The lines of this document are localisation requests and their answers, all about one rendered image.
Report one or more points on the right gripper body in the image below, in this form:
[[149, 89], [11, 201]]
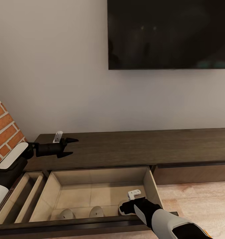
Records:
[[127, 207]]

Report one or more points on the pillar candle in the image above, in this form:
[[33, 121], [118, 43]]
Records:
[[120, 204], [97, 211], [66, 214]]

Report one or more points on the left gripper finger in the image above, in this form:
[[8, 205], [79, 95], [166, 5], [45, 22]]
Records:
[[66, 154], [69, 140]]

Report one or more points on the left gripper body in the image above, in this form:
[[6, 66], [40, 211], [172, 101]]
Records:
[[56, 148]]

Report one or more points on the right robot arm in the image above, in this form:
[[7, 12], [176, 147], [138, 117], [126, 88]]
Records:
[[164, 224]]

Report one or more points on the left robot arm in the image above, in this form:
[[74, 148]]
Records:
[[12, 165]]

